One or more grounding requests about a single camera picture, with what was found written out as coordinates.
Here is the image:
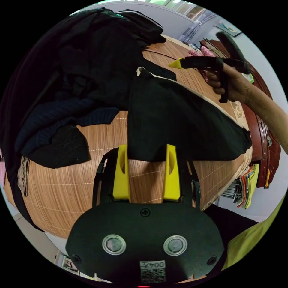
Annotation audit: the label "grey curtain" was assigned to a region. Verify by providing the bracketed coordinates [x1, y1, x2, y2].
[181, 12, 218, 44]

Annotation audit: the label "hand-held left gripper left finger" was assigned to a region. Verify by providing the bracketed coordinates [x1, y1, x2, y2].
[112, 144, 131, 201]

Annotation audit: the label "person's right hand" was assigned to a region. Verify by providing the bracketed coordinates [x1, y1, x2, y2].
[205, 64, 256, 104]

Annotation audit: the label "reddish brown wooden cupboard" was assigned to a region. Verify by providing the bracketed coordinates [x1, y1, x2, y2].
[199, 38, 282, 190]

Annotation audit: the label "pile of clothes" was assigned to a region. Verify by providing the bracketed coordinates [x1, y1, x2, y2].
[0, 7, 177, 233]

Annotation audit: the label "pink dotted pillow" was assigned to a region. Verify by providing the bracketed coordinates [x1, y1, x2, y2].
[188, 46, 217, 58]

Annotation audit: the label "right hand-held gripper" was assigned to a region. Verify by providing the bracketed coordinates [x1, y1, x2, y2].
[168, 56, 251, 103]

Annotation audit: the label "stack of folded cloths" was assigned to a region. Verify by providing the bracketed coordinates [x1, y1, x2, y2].
[233, 163, 260, 210]

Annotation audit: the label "person's body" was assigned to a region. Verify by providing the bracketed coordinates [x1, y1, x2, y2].
[202, 195, 288, 272]

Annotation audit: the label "person's right forearm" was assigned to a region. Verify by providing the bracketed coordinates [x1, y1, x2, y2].
[244, 86, 288, 156]

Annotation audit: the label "window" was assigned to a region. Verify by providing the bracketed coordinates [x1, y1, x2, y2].
[150, 0, 204, 16]

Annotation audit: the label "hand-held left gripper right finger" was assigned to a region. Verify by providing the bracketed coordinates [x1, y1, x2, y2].
[163, 144, 182, 202]

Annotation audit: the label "black long pants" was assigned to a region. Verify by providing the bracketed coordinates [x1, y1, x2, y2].
[127, 66, 252, 162]

